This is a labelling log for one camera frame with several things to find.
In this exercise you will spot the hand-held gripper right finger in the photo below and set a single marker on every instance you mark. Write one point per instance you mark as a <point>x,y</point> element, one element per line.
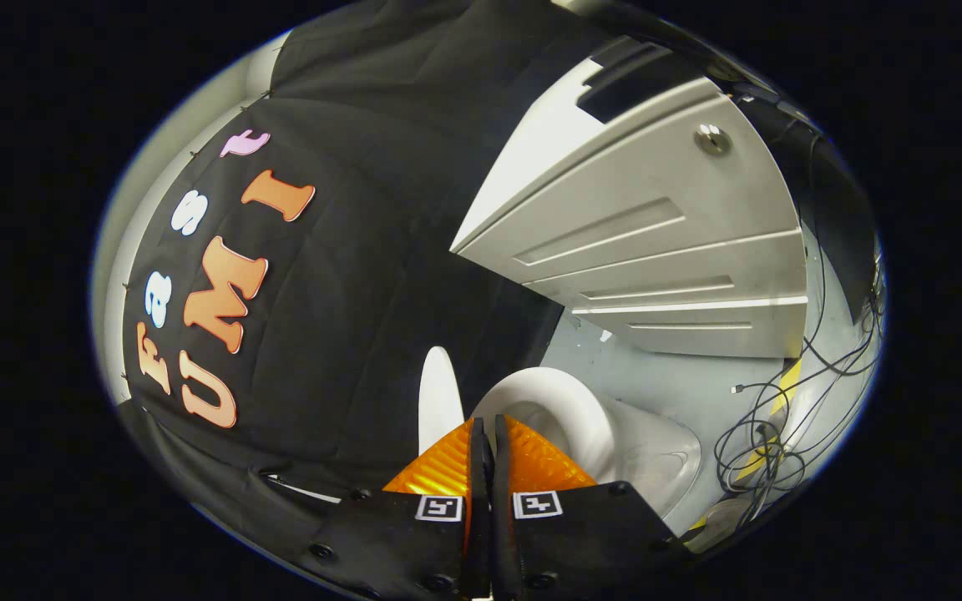
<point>581,542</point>

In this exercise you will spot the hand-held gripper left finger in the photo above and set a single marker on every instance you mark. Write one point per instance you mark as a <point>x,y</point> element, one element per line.
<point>397,542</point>

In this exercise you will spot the white toilet lid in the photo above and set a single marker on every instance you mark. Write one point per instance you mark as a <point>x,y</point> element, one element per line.
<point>439,401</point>

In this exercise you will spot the white toilet bowl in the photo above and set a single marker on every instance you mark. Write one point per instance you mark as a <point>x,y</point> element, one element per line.
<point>606,434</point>

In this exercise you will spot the yellow floor tape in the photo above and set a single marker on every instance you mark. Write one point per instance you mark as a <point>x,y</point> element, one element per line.
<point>784,392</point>

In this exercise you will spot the black backdrop cloth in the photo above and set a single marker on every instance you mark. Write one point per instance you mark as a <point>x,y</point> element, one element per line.
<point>364,292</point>

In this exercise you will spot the white drawer cabinet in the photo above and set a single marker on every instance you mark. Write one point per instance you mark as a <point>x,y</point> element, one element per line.
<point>656,217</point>

